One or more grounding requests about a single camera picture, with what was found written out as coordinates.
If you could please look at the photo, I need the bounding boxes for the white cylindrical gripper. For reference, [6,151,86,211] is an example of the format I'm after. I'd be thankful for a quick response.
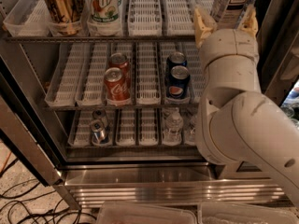
[193,5,259,68]

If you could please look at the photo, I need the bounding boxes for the Texas Tea plastic bottle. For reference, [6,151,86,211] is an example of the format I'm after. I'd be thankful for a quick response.
[211,0,248,29]

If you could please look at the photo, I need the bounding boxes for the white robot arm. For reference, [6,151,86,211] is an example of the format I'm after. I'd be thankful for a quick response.
[193,5,299,206]

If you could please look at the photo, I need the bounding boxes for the fridge glass door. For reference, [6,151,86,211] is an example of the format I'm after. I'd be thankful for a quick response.
[258,0,299,123]

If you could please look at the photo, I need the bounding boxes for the left clear water bottle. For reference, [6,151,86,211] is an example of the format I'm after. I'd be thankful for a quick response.
[163,108,183,146]

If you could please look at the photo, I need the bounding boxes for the clear water bottle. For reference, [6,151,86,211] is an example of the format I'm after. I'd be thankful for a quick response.
[163,108,183,146]
[185,115,197,146]

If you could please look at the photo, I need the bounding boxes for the right clear water bottle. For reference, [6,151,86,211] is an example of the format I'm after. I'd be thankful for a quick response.
[185,115,197,146]

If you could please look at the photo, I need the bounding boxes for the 7up bottle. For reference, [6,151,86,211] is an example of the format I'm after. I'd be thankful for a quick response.
[87,0,121,36]

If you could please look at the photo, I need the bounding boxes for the stainless steel fridge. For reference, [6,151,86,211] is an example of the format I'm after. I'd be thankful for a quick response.
[0,0,298,209]

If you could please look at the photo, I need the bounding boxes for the rear Pepsi can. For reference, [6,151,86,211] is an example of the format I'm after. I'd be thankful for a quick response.
[166,51,187,69]

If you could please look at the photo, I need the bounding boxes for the pepsi can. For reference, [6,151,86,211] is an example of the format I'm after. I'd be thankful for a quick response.
[166,65,191,100]
[166,51,187,69]

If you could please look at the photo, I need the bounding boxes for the front Pepsi can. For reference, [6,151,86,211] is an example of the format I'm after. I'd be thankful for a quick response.
[166,65,191,100]

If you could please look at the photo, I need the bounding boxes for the rear Coca-Cola can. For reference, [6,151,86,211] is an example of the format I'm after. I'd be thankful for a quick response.
[108,52,130,79]

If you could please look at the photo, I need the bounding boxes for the coca-cola can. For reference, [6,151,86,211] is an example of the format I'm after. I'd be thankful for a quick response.
[104,67,130,105]
[108,52,130,79]

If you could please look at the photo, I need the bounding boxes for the front Coca-Cola can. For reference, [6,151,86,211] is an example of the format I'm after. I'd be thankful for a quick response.
[104,67,130,105]

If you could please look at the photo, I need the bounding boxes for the rear silver blue can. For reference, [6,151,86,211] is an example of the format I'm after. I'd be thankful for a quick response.
[93,110,108,127]

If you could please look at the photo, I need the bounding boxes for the silver blue can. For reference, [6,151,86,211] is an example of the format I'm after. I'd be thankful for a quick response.
[93,110,108,127]
[90,119,108,146]

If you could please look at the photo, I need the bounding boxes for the gold drink can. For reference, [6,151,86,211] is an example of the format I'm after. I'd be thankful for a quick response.
[45,0,84,35]

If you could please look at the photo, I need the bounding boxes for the front silver blue can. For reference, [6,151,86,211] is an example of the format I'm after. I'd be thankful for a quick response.
[90,119,108,146]

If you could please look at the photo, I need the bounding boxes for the right clear plastic bin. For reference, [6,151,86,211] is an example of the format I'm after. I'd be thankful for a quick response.
[198,202,299,224]

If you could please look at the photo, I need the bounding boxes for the clear plastic bin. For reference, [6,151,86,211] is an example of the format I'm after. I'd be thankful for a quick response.
[198,202,299,224]
[95,202,197,224]

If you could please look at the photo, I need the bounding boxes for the left clear plastic bin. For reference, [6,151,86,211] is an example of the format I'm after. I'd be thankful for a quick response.
[95,202,197,224]

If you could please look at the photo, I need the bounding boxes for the black floor cables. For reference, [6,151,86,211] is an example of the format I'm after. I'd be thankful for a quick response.
[0,157,97,224]

